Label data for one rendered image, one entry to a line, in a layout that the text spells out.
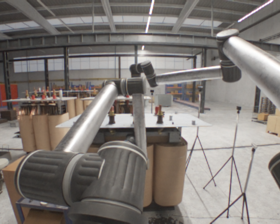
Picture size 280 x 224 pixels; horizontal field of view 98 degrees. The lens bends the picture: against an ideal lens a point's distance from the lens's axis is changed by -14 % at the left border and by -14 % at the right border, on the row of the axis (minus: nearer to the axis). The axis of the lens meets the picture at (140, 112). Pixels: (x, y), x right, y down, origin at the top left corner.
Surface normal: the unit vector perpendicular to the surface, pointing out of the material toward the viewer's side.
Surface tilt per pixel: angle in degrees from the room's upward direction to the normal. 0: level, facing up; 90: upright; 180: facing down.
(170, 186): 90
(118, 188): 34
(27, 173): 55
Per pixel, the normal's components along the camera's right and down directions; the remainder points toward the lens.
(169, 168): 0.04, 0.16
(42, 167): -0.14, -0.68
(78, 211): -0.43, -0.72
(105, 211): 0.11, -0.76
